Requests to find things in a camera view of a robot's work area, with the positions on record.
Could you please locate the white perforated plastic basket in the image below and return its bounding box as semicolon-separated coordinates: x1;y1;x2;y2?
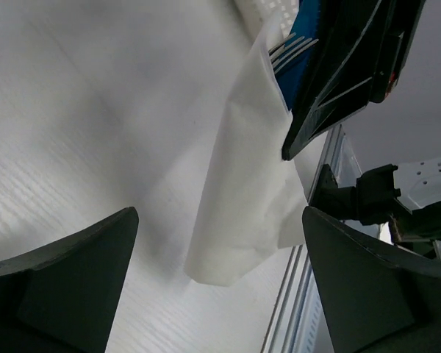
234;0;301;38

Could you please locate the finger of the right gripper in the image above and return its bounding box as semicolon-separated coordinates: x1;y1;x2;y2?
281;1;425;160

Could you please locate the aluminium mounting rail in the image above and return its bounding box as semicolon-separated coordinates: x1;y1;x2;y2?
261;126;361;352

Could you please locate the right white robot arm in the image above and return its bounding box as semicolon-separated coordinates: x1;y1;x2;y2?
269;1;441;244

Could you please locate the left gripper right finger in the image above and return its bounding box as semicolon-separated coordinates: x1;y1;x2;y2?
302;207;441;352

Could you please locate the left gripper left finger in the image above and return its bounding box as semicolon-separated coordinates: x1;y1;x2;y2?
0;207;139;352

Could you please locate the silver metal fork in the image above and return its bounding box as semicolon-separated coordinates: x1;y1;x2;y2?
268;32;319;74

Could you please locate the white paper napkin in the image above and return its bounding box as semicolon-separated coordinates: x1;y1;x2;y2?
184;29;306;287

